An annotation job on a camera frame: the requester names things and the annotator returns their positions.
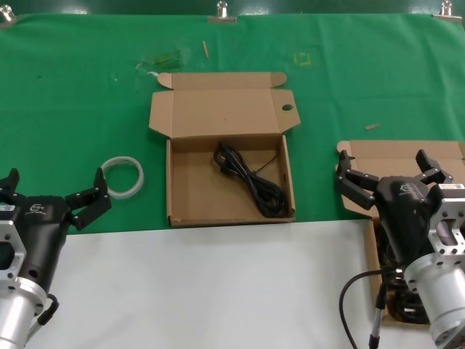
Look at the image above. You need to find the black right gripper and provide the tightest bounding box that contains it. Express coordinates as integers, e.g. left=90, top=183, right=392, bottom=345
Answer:
left=336, top=148, right=454, bottom=265

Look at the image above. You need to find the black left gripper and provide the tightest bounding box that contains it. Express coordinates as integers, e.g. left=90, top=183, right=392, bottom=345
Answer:
left=0, top=167, right=112, bottom=294

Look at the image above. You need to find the cardboard box holding cables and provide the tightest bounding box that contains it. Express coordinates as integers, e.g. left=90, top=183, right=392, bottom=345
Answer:
left=336, top=140, right=465, bottom=326

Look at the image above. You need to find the black power cable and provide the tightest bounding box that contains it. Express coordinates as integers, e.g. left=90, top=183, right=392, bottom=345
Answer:
left=213, top=140, right=288, bottom=219

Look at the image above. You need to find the cardboard box with round hole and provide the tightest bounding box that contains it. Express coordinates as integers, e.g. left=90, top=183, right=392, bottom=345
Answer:
left=147, top=71, right=302, bottom=229

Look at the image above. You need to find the white tape roll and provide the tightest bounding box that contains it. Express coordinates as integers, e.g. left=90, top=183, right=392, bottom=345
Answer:
left=100, top=155, right=146, bottom=200

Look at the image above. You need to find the green table cloth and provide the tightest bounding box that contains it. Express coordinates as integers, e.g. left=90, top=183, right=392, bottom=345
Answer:
left=0, top=13, right=465, bottom=237

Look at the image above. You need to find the metal binder clip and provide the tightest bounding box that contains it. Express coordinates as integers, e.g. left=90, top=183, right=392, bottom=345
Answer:
left=0, top=6, right=17, bottom=30
left=432, top=0, right=465, bottom=22
left=207, top=0, right=238, bottom=25

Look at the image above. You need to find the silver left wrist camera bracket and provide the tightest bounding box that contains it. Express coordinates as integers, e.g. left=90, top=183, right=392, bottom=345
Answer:
left=0, top=205, right=28, bottom=292

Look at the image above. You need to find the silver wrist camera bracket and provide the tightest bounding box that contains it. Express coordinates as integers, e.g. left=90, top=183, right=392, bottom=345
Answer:
left=0, top=205, right=28, bottom=292
left=428, top=183, right=465, bottom=265

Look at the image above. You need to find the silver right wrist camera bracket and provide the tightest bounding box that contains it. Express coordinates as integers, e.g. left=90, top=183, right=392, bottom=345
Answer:
left=428, top=183, right=465, bottom=265

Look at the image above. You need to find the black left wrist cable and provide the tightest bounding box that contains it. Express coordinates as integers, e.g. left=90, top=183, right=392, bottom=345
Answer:
left=36, top=293, right=60, bottom=326

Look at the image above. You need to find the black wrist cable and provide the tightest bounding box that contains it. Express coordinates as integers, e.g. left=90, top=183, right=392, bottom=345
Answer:
left=36, top=293, right=60, bottom=326
left=339, top=270, right=392, bottom=349

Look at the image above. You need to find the pile of black power cables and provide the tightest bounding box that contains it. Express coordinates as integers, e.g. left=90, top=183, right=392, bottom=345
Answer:
left=373, top=220, right=433, bottom=324

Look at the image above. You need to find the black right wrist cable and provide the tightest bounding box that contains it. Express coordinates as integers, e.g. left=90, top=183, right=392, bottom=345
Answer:
left=339, top=270, right=392, bottom=349

